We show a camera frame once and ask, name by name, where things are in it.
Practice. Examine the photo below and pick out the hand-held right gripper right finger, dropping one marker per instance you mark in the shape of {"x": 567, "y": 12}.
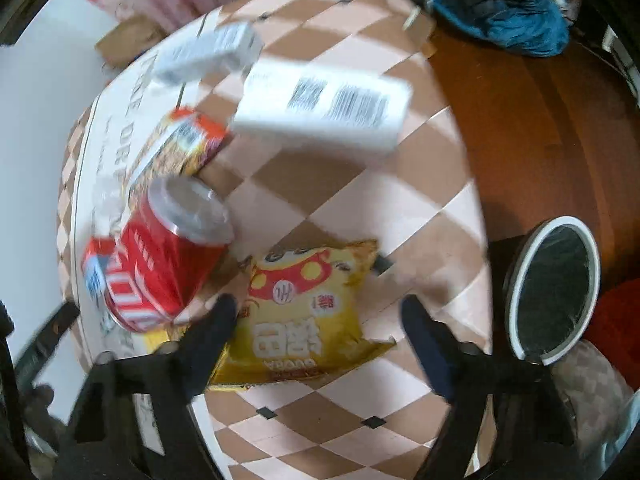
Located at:
{"x": 425, "y": 340}

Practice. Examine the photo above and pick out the brown cardboard box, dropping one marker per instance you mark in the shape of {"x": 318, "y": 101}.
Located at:
{"x": 127, "y": 42}

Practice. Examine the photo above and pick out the large white barcode box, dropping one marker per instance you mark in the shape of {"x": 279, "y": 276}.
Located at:
{"x": 325, "y": 105}

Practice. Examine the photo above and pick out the yellow snack bag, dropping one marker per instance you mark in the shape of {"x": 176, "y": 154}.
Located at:
{"x": 300, "y": 320}

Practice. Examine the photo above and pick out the black white-rimmed trash bin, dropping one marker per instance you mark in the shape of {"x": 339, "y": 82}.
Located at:
{"x": 552, "y": 290}

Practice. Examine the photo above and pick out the checkered tablecloth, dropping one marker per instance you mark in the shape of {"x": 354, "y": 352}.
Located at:
{"x": 320, "y": 210}

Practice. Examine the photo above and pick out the orange noodle packet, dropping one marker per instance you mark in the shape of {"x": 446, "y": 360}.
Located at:
{"x": 175, "y": 145}

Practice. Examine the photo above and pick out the grey checkered cloth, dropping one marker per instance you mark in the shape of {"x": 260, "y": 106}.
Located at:
{"x": 590, "y": 395}

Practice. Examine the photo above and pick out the red soda can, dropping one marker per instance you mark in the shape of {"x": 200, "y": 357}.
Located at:
{"x": 160, "y": 260}

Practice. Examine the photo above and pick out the blue and black clothing pile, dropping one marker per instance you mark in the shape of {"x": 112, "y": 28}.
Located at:
{"x": 495, "y": 7}

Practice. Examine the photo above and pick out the small white box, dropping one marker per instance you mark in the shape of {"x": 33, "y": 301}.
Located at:
{"x": 210, "y": 52}

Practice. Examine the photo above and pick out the red and blue small packet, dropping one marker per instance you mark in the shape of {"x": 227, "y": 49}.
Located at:
{"x": 97, "y": 272}

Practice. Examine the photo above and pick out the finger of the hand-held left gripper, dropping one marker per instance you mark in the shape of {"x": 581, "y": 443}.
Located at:
{"x": 45, "y": 340}

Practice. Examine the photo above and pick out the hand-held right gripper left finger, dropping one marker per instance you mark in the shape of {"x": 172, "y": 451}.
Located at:
{"x": 216, "y": 330}

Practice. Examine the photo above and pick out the red cushion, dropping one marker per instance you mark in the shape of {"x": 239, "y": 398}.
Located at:
{"x": 617, "y": 320}

